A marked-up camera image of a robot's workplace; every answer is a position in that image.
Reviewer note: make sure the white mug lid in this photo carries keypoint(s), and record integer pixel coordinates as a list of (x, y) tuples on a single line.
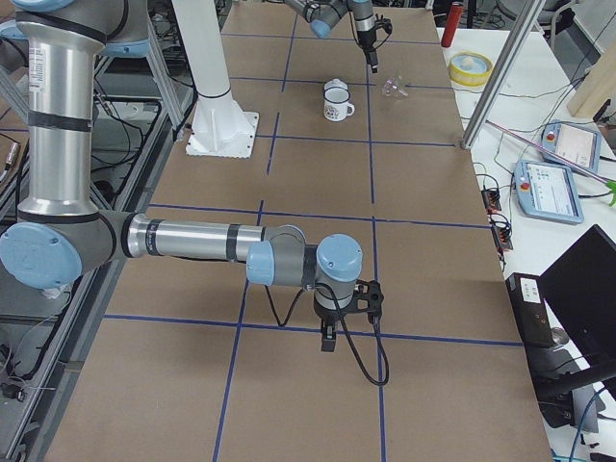
[(335, 84)]

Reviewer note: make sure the white enamel mug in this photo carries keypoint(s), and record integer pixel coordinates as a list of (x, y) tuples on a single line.
[(336, 105)]

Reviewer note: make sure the red cylinder tube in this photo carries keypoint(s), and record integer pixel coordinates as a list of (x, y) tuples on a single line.
[(453, 18)]

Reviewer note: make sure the yellow tape roll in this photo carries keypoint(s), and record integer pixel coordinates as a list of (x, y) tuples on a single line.
[(470, 69)]

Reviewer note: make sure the orange connector block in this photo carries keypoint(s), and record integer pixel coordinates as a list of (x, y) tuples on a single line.
[(502, 237), (491, 199)]

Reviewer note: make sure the black computer box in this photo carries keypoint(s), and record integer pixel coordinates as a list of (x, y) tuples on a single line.
[(529, 310)]

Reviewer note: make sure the near blue teach pendant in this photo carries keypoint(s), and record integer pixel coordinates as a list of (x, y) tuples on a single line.
[(547, 191)]

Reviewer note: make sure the blue teach pendant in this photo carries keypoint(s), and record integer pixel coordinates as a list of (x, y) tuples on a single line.
[(581, 146), (547, 191)]

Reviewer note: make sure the far blue teach pendant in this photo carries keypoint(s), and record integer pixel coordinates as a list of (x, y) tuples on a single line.
[(581, 146)]

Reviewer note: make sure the black monitor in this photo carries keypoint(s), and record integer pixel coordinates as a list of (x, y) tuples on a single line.
[(580, 289)]

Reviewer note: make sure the long grabber stick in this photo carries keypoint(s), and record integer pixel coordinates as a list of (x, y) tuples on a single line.
[(608, 183)]

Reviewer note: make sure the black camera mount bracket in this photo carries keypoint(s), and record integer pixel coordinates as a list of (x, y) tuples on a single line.
[(367, 299)]

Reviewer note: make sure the aluminium frame post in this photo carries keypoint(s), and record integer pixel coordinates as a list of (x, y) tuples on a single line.
[(507, 57)]

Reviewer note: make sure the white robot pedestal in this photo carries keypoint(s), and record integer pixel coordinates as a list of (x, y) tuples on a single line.
[(220, 127)]

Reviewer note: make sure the aluminium side rail frame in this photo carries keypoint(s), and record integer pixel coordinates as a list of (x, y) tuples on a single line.
[(33, 385)]

